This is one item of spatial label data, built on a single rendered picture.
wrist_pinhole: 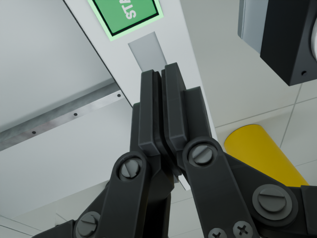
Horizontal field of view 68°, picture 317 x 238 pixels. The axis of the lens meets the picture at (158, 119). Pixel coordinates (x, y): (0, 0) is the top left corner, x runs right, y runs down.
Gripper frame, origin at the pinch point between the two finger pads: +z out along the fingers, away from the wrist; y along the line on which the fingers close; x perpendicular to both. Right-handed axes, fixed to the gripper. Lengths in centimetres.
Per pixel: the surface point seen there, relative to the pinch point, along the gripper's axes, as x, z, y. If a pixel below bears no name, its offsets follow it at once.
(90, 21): -0.6, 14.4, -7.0
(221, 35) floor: -73, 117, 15
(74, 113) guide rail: -17.7, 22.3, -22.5
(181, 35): -5.7, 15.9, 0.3
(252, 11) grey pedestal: -15.3, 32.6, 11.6
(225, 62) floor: -93, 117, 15
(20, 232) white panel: -51, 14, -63
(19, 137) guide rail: -17.7, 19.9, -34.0
